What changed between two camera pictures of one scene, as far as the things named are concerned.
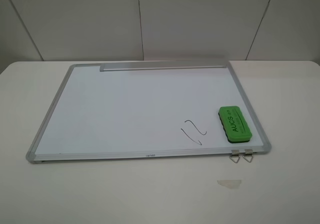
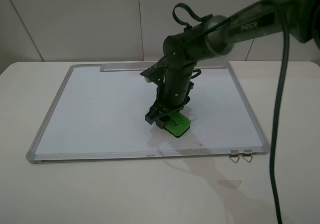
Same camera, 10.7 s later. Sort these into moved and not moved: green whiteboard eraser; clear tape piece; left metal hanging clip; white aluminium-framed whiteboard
Moved: green whiteboard eraser
Not moved: clear tape piece; left metal hanging clip; white aluminium-framed whiteboard
